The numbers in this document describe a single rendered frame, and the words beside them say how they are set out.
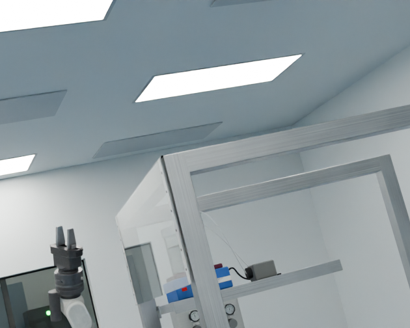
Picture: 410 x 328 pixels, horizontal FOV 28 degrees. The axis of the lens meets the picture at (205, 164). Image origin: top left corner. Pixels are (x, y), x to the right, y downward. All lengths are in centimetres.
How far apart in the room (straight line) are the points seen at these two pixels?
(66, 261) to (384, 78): 512
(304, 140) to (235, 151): 20
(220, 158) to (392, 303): 587
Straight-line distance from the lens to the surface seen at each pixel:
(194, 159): 216
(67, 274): 258
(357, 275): 835
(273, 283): 285
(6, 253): 783
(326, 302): 870
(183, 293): 282
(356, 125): 233
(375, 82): 744
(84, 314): 261
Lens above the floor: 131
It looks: 9 degrees up
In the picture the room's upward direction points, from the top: 15 degrees counter-clockwise
